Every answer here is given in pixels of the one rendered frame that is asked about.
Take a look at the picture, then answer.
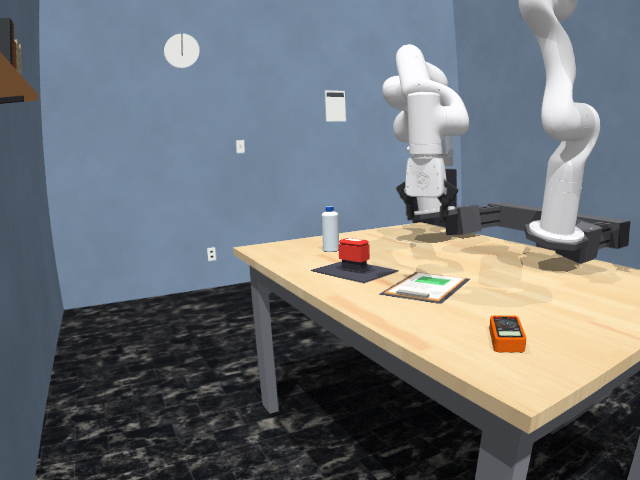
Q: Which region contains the orange multimeter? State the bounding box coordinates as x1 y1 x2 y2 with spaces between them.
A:
489 316 526 352

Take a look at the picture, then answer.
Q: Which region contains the white bottle with blue cap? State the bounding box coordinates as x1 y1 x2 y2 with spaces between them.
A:
321 206 339 252

